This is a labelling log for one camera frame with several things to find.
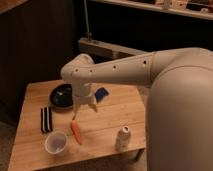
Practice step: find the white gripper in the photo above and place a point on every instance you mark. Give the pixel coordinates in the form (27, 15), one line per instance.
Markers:
(82, 95)

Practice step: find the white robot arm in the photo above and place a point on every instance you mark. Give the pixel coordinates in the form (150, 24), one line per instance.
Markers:
(179, 109)

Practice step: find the blue sponge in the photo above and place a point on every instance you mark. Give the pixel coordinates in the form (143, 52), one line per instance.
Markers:
(101, 93)

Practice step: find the orange carrot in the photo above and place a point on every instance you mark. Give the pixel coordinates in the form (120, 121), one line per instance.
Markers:
(76, 131)

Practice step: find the dark blue bowl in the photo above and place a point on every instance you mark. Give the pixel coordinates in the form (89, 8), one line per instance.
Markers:
(60, 97)

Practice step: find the wooden table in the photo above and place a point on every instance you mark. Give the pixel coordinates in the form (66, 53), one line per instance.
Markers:
(123, 106)

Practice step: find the white plastic bottle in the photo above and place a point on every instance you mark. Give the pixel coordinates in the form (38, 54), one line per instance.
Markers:
(123, 138)

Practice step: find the long grey case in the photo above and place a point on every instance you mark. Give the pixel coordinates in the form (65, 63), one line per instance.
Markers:
(107, 50)

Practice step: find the metal pole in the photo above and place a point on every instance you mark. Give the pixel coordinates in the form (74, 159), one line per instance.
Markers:
(88, 33)

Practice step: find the wall shelf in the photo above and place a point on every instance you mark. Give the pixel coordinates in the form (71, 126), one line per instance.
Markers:
(158, 8)

